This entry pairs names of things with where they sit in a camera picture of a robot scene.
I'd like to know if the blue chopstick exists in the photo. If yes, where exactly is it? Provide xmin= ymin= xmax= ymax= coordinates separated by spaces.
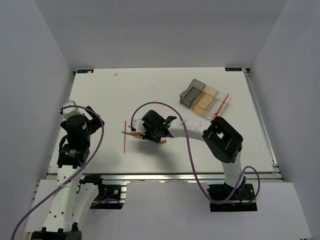
xmin=122 ymin=131 xmax=141 ymax=136

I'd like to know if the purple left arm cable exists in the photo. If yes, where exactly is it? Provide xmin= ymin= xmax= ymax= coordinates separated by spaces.
xmin=11 ymin=104 xmax=106 ymax=240

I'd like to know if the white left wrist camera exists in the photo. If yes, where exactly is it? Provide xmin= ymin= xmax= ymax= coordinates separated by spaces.
xmin=59 ymin=100 xmax=82 ymax=120

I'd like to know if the clear plastic container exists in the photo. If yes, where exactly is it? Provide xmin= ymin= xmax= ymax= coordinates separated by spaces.
xmin=204 ymin=91 xmax=232 ymax=120

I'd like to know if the orange chopstick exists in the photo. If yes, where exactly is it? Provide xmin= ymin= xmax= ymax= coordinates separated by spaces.
xmin=123 ymin=120 xmax=127 ymax=154

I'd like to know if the blue corner label sticker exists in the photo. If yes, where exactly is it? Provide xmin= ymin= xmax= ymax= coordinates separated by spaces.
xmin=224 ymin=67 xmax=243 ymax=72
xmin=76 ymin=69 xmax=94 ymax=74

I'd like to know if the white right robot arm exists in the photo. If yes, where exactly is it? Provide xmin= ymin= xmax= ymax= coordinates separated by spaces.
xmin=133 ymin=110 xmax=245 ymax=200

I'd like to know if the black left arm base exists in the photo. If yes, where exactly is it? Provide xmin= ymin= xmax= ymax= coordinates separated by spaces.
xmin=79 ymin=174 xmax=123 ymax=210

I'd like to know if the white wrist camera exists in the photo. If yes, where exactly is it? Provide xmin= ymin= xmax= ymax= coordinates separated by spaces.
xmin=59 ymin=100 xmax=82 ymax=120
xmin=131 ymin=118 xmax=146 ymax=135

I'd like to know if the amber plastic container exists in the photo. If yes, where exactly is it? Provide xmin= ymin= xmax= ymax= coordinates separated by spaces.
xmin=191 ymin=85 xmax=219 ymax=117

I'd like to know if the smoky grey plastic container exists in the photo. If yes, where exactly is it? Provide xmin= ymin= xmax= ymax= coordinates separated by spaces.
xmin=179 ymin=79 xmax=206 ymax=108

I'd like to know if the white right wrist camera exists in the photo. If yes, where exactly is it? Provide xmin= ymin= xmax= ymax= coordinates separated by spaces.
xmin=131 ymin=118 xmax=146 ymax=135

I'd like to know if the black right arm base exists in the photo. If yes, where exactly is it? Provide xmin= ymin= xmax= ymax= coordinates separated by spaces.
xmin=207 ymin=183 xmax=258 ymax=213

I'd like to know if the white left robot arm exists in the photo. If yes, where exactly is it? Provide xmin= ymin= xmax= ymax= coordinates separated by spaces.
xmin=31 ymin=101 xmax=106 ymax=240

